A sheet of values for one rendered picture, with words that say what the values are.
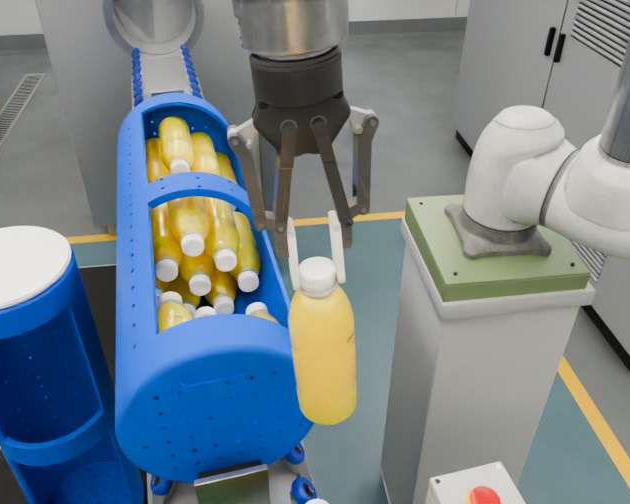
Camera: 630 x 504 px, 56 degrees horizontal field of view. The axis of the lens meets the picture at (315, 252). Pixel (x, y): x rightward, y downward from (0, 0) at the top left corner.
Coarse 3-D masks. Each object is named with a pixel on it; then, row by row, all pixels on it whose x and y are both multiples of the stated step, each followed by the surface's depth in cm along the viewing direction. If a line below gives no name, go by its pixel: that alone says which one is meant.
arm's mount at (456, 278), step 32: (416, 224) 131; (448, 224) 129; (448, 256) 121; (512, 256) 121; (544, 256) 122; (576, 256) 122; (448, 288) 115; (480, 288) 116; (512, 288) 118; (544, 288) 119; (576, 288) 120
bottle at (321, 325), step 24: (336, 288) 62; (312, 312) 61; (336, 312) 62; (312, 336) 62; (336, 336) 62; (312, 360) 64; (336, 360) 64; (312, 384) 66; (336, 384) 66; (312, 408) 69; (336, 408) 69
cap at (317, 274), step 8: (304, 264) 62; (312, 264) 62; (320, 264) 61; (328, 264) 61; (304, 272) 60; (312, 272) 60; (320, 272) 60; (328, 272) 60; (304, 280) 60; (312, 280) 60; (320, 280) 60; (328, 280) 60; (304, 288) 61; (312, 288) 60; (320, 288) 60; (328, 288) 61
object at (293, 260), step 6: (288, 222) 58; (288, 228) 57; (288, 234) 57; (294, 234) 57; (288, 240) 57; (294, 240) 57; (288, 246) 58; (294, 246) 57; (294, 252) 58; (294, 258) 58; (294, 264) 58; (294, 270) 59; (294, 276) 59; (294, 282) 60; (294, 288) 60; (300, 288) 60
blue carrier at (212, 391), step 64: (128, 128) 136; (192, 128) 149; (128, 192) 114; (192, 192) 107; (128, 256) 98; (128, 320) 86; (192, 320) 79; (256, 320) 81; (128, 384) 77; (192, 384) 78; (256, 384) 80; (128, 448) 81; (192, 448) 85; (256, 448) 88
